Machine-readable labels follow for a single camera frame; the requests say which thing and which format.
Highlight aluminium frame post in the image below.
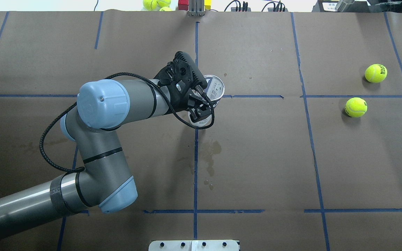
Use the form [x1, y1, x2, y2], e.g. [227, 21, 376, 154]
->
[187, 0, 206, 16]

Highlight yellow cube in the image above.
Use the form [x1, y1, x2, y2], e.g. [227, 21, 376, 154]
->
[204, 0, 212, 10]

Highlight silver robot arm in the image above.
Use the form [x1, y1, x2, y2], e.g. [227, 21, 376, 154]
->
[0, 77, 214, 240]

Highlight clear tennis ball tube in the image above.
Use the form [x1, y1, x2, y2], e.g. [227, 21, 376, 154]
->
[188, 75, 225, 127]

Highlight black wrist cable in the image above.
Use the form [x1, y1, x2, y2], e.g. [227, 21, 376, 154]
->
[39, 72, 215, 174]

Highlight yellow balls on side table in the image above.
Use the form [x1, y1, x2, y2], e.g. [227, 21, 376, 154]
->
[142, 0, 172, 12]

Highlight yellow tennis ball with logo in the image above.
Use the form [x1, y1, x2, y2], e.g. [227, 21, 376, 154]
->
[364, 64, 388, 84]

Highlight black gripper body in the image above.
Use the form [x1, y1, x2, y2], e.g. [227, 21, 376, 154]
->
[167, 82, 195, 112]

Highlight white camera pole with base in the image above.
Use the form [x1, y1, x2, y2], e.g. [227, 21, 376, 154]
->
[148, 239, 241, 251]

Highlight silver metal cylinder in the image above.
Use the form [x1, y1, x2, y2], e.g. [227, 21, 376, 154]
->
[335, 0, 355, 13]

